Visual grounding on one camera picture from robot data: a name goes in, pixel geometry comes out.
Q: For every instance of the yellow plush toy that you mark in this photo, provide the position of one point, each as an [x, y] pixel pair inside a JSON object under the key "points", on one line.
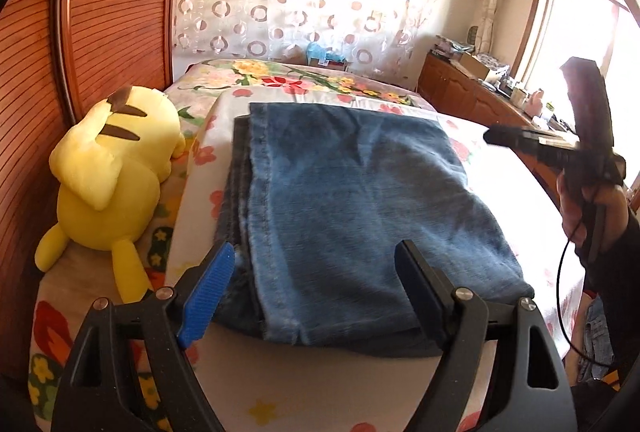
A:
{"points": [[110, 182]]}

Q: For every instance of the low cardboard box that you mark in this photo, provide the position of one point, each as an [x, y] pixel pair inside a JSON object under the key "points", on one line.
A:
{"points": [[335, 63]]}

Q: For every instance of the window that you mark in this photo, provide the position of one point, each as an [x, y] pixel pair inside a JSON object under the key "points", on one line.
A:
{"points": [[575, 22]]}

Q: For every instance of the white printed blanket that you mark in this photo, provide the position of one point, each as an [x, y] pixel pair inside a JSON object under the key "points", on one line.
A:
{"points": [[310, 382]]}

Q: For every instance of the person's right hand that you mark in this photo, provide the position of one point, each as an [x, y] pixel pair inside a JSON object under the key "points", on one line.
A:
{"points": [[570, 212]]}

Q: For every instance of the blue denim cloth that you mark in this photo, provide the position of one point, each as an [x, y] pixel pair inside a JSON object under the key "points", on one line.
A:
{"points": [[597, 337]]}

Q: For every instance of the floral bed sheet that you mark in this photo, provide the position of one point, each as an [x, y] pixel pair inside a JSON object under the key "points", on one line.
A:
{"points": [[280, 77]]}

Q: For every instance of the person's right forearm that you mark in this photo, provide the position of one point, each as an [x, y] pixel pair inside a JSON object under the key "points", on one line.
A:
{"points": [[620, 277]]}

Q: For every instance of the stack of packets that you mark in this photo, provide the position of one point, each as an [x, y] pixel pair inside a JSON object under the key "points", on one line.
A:
{"points": [[450, 48]]}

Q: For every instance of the open cardboard box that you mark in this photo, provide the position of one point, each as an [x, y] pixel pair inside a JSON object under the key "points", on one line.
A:
{"points": [[474, 66]]}

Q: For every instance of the white plastic bottle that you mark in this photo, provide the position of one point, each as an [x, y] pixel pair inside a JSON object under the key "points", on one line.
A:
{"points": [[538, 103]]}

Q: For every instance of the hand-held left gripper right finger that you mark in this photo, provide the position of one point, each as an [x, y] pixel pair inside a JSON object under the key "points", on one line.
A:
{"points": [[410, 282]]}

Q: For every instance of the blue denim pants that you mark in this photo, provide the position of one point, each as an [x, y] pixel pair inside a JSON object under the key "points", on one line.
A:
{"points": [[350, 192]]}

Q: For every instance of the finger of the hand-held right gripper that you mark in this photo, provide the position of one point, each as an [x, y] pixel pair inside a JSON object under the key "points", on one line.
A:
{"points": [[520, 137]]}

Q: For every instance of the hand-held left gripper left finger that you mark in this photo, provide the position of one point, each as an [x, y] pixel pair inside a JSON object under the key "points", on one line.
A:
{"points": [[207, 297]]}

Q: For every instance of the wooden cabinet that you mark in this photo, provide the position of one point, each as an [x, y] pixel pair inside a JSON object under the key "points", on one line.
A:
{"points": [[460, 97]]}

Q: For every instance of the wooden slatted wardrobe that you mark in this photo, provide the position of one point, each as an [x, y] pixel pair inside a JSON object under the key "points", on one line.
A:
{"points": [[90, 37]]}

